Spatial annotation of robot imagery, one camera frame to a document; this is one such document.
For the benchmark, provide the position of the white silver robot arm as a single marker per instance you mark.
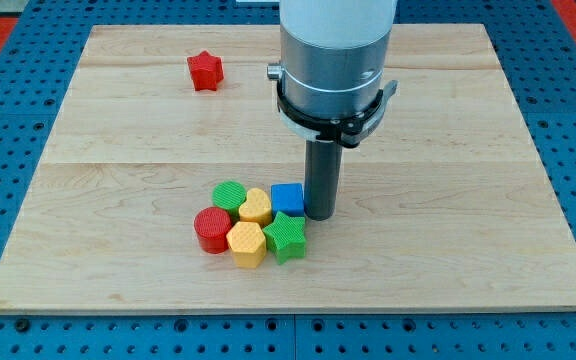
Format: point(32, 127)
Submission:
point(328, 79)

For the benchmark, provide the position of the green circle block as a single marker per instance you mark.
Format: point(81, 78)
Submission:
point(229, 196)

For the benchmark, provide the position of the red circle block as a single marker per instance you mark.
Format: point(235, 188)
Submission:
point(211, 226)

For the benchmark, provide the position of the blue cube block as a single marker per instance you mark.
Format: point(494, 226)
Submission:
point(288, 199)

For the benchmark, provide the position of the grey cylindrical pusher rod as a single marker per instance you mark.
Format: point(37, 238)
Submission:
point(322, 168)

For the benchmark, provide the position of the yellow heart block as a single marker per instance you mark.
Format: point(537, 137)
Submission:
point(256, 207)

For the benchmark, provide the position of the green star block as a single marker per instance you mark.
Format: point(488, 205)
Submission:
point(285, 237)

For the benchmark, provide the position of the yellow hexagon block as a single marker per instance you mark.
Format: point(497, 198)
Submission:
point(247, 243)

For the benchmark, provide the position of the red star block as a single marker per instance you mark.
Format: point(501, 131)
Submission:
point(206, 71)

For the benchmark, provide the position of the wooden board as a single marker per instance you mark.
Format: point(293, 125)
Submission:
point(445, 208)

